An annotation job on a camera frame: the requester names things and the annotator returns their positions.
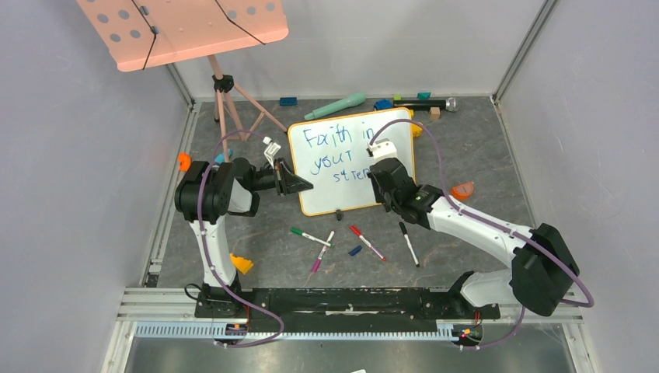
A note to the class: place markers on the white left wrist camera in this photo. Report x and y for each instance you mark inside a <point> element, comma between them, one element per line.
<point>271,150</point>

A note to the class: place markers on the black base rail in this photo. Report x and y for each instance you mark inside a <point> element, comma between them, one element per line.
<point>340,310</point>

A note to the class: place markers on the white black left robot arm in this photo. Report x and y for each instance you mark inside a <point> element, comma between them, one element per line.
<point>208,193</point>

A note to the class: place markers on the teal toy tube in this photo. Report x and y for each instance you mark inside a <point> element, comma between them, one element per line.
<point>352,100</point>

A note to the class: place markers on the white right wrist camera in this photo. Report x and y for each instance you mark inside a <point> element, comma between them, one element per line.
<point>382,150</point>

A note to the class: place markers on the orange toy block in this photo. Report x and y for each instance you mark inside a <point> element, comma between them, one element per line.
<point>184,161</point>

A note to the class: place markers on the dark blue brick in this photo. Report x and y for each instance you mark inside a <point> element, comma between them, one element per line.
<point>288,101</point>

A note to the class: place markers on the red whiteboard marker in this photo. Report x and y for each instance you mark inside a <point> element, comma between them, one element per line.
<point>359,234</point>

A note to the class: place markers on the pink whiteboard marker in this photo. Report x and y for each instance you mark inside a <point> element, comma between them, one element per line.
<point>319,258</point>

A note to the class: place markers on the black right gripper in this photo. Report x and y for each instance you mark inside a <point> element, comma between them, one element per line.
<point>385,173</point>

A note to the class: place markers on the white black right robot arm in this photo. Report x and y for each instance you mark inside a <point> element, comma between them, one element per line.
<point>539,267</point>

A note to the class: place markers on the yellow wedge block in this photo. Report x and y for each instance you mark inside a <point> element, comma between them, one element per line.
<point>242,264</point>

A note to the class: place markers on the yellow cylinder toy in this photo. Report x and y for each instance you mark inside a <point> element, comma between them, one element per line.
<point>416,130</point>

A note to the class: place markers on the tan wooden cube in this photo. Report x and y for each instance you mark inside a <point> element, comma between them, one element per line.
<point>434,113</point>

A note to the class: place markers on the orange half-round block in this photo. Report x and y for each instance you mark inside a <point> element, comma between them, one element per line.
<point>464,191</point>

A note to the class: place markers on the black whiteboard marker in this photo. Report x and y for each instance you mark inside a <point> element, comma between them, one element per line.
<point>406,236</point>

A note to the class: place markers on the blue brick behind board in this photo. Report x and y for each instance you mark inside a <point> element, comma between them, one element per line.
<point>383,104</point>

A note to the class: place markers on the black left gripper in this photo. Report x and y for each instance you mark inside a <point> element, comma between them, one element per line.
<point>286,183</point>

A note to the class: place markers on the yellow framed whiteboard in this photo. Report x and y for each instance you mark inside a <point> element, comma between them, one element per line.
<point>332,155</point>

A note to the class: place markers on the pink music stand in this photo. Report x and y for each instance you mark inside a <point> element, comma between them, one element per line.
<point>149,33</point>

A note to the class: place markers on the blue marker cap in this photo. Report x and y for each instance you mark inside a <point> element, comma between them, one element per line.
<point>355,251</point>

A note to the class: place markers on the green whiteboard marker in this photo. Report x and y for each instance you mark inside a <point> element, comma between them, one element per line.
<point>299,232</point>

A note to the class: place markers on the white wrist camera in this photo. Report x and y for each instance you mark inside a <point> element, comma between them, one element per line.
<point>382,150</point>
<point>271,150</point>

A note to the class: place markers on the black silver microphone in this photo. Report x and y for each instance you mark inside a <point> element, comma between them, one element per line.
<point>449,104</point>

